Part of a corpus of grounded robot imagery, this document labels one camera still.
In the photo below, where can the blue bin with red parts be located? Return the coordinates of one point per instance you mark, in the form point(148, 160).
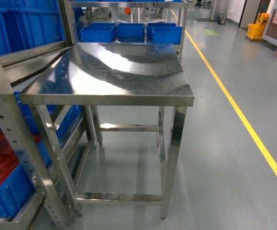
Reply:
point(15, 186)

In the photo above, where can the yellow mop bucket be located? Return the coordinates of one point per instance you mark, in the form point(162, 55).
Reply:
point(256, 30)

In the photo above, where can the steel shelf rack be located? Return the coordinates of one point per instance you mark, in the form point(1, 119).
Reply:
point(13, 69)

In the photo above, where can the stainless steel table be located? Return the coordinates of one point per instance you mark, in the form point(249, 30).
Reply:
point(113, 74)

